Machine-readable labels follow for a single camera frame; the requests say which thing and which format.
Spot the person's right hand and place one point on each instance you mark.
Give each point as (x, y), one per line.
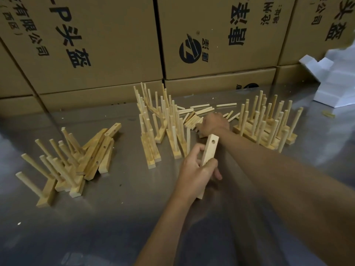
(213, 124)

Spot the person's left hand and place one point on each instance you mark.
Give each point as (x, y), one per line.
(191, 177)

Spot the pile of wooden dowels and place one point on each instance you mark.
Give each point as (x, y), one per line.
(191, 120)

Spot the pile of drilled wooden bars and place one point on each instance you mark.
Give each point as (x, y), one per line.
(97, 157)

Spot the person's left forearm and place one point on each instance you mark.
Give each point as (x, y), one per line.
(161, 235)

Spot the person's right forearm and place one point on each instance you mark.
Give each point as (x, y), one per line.
(291, 191)

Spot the stack of white foam blocks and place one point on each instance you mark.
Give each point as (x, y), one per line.
(338, 88)

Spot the shiny metal table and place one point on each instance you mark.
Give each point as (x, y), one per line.
(97, 224)

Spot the stack of brown cardboard boxes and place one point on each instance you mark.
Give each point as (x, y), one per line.
(111, 52)

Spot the clear tape patch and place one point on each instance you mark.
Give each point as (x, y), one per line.
(72, 259)

